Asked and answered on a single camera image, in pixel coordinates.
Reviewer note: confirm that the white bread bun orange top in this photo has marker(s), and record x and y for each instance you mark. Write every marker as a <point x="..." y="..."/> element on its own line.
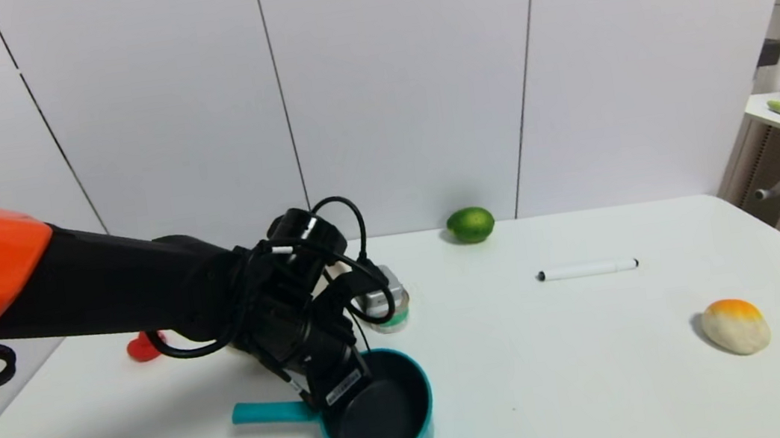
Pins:
<point x="736" y="330"/>

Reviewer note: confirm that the small tin can green label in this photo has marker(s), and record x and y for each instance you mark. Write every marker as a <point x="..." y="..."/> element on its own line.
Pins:
<point x="396" y="320"/>

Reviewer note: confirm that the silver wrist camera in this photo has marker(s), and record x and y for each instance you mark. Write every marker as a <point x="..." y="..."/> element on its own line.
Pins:
<point x="385" y="287"/>

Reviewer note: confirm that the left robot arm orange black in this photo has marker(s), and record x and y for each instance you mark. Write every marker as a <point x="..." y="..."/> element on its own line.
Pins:
<point x="105" y="287"/>

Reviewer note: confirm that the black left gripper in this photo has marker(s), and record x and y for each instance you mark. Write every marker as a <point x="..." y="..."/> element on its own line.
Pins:
<point x="342" y="385"/>

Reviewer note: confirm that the green lime fruit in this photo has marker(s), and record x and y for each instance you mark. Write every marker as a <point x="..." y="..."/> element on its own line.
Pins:
<point x="471" y="225"/>

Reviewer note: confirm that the white marker pen black cap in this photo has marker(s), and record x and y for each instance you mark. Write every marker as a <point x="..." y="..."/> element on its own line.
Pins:
<point x="585" y="270"/>

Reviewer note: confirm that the red rubber duck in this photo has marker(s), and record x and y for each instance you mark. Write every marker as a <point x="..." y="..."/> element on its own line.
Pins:
<point x="141" y="347"/>

